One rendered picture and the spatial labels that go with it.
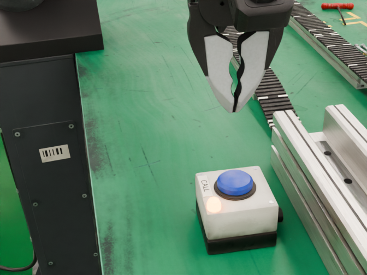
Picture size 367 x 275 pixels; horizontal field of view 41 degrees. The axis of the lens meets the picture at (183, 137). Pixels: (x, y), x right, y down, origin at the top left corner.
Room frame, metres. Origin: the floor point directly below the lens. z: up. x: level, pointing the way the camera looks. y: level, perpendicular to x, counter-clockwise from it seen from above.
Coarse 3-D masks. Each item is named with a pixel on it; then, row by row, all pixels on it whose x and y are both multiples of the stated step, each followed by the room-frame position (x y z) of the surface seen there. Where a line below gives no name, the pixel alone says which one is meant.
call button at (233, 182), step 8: (224, 176) 0.45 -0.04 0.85; (232, 176) 0.45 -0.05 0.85; (240, 176) 0.45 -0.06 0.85; (248, 176) 0.45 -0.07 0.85; (224, 184) 0.43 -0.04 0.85; (232, 184) 0.43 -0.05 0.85; (240, 184) 0.43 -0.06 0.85; (248, 184) 0.43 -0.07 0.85; (224, 192) 0.43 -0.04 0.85; (232, 192) 0.43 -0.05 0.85; (240, 192) 0.43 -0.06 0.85
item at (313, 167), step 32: (288, 128) 0.53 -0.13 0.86; (352, 128) 0.52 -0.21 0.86; (288, 160) 0.50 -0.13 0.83; (320, 160) 0.45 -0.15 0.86; (352, 160) 0.49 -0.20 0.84; (288, 192) 0.49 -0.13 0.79; (320, 192) 0.41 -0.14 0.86; (352, 192) 0.43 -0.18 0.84; (320, 224) 0.40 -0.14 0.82; (352, 224) 0.35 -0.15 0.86; (320, 256) 0.39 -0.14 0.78; (352, 256) 0.33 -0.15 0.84
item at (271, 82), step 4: (264, 80) 0.78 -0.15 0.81; (268, 80) 0.78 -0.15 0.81; (272, 80) 0.78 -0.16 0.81; (276, 80) 0.78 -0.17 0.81; (260, 84) 0.77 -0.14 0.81; (264, 84) 0.77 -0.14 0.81; (268, 84) 0.77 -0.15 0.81; (272, 84) 0.77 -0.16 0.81; (276, 84) 0.77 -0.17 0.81; (280, 84) 0.77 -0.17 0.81
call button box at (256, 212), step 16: (208, 176) 0.47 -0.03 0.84; (256, 176) 0.46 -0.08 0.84; (208, 192) 0.44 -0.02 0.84; (256, 192) 0.43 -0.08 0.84; (224, 208) 0.41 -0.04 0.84; (240, 208) 0.41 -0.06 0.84; (256, 208) 0.41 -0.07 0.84; (272, 208) 0.41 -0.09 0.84; (208, 224) 0.40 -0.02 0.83; (224, 224) 0.40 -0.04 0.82; (240, 224) 0.40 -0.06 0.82; (256, 224) 0.41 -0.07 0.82; (272, 224) 0.41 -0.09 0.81; (208, 240) 0.40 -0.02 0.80; (224, 240) 0.40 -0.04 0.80; (240, 240) 0.40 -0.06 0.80; (256, 240) 0.41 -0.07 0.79; (272, 240) 0.41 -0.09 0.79
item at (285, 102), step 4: (264, 100) 0.72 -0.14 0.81; (268, 100) 0.72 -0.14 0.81; (272, 100) 0.72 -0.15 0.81; (276, 100) 0.72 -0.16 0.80; (280, 100) 0.72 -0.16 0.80; (284, 100) 0.72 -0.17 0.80; (288, 100) 0.72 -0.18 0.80; (260, 104) 0.72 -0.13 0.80; (264, 104) 0.72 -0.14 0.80; (268, 104) 0.71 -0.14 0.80; (272, 104) 0.71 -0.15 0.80; (276, 104) 0.71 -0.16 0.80; (280, 104) 0.71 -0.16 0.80; (284, 104) 0.71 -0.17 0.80; (288, 104) 0.71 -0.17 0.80; (264, 108) 0.71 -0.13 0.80
